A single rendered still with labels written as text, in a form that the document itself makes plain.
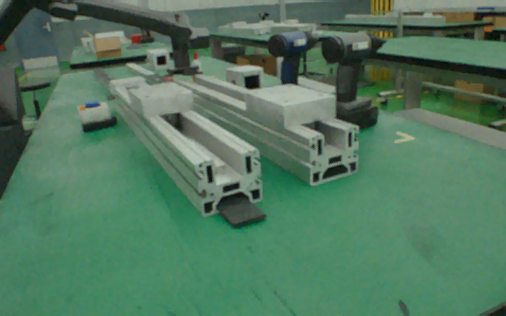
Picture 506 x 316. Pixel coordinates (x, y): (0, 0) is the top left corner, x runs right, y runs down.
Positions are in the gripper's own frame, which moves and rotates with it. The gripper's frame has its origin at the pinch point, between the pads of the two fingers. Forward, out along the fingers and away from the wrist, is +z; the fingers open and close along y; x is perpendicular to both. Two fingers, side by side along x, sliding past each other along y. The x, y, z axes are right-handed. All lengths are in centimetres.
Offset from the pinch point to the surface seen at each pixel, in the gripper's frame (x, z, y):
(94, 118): -20.9, -1.4, -32.6
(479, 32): 177, 14, 410
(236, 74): -14.8, -6.3, 13.2
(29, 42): 1098, 10, -96
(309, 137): -85, -6, -5
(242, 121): -59, -3, -5
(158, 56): 90, -5, 13
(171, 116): -51, -6, -19
